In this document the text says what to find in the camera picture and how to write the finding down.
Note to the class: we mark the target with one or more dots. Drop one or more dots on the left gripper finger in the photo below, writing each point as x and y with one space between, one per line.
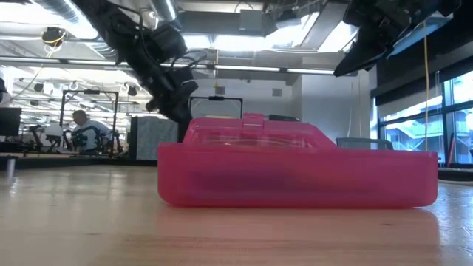
182 129

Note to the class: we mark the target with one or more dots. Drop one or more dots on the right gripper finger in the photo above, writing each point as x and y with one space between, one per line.
364 55

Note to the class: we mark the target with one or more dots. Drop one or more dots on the red plastic pencil box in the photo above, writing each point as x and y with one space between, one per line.
295 177

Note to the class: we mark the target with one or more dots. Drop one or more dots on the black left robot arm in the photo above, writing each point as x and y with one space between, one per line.
122 33

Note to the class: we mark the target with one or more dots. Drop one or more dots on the grey partition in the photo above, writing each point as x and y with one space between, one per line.
151 138

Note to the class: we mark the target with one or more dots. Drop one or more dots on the long ceiling light bar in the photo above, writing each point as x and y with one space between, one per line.
247 68

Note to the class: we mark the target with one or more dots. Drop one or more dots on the dark office chair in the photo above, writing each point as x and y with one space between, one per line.
364 143

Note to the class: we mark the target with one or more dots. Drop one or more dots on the person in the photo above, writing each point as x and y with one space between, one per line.
90 133

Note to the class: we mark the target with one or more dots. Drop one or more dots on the black desk monitor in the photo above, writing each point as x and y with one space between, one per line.
284 118

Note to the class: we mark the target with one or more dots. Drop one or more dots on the black ceiling device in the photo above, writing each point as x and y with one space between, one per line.
53 36

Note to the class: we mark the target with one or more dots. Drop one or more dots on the black stand frame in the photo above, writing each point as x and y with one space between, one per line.
216 98
88 91

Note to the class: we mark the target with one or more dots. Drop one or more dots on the silver ceiling duct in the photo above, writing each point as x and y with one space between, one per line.
166 9

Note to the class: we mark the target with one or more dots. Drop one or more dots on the silver metal post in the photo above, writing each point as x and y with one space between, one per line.
11 166

